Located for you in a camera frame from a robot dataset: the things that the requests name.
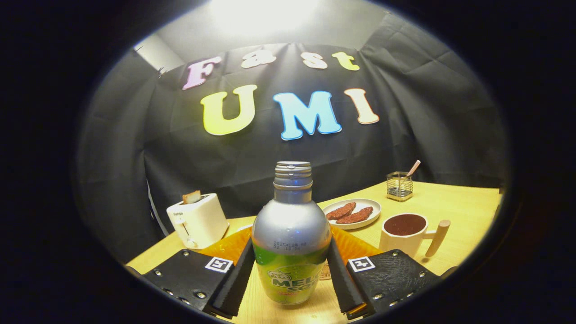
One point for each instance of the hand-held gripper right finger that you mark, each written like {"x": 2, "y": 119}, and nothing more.
{"x": 344, "y": 283}

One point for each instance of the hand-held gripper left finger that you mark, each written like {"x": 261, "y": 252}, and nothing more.
{"x": 236, "y": 281}

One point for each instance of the round cork coaster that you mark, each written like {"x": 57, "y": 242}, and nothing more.
{"x": 326, "y": 271}

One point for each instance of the silver green juice bottle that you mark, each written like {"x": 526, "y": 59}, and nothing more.
{"x": 290, "y": 225}

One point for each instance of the white toaster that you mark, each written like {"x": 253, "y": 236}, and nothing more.
{"x": 202, "y": 222}

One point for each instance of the brown fried meat piece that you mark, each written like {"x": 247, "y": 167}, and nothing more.
{"x": 341, "y": 211}
{"x": 355, "y": 216}

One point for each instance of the white round plate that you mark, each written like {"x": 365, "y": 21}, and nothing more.
{"x": 371, "y": 207}

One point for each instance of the toast slice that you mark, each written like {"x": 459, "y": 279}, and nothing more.
{"x": 192, "y": 197}

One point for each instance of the black backdrop cloth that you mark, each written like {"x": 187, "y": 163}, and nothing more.
{"x": 225, "y": 162}

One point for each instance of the pink striped straw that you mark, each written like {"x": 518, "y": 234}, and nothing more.
{"x": 414, "y": 168}

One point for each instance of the wooden table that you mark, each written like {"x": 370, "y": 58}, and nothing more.
{"x": 463, "y": 211}

